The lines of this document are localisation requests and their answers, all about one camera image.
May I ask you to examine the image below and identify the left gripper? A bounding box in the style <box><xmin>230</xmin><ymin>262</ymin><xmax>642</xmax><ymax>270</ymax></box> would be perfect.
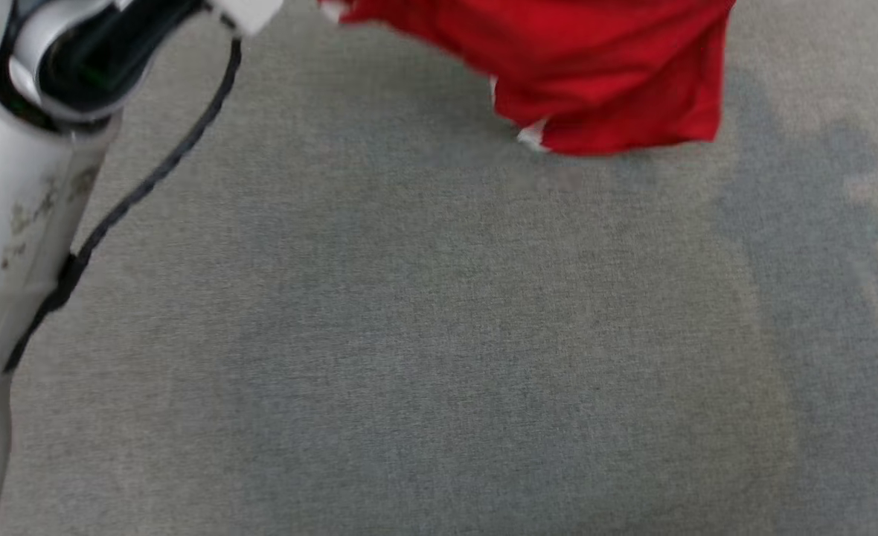
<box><xmin>205</xmin><ymin>0</ymin><xmax>285</xmax><ymax>36</ymax></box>

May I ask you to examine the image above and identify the red sports shirt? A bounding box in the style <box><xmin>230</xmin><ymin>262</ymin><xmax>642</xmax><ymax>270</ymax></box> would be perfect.
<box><xmin>318</xmin><ymin>0</ymin><xmax>737</xmax><ymax>157</ymax></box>

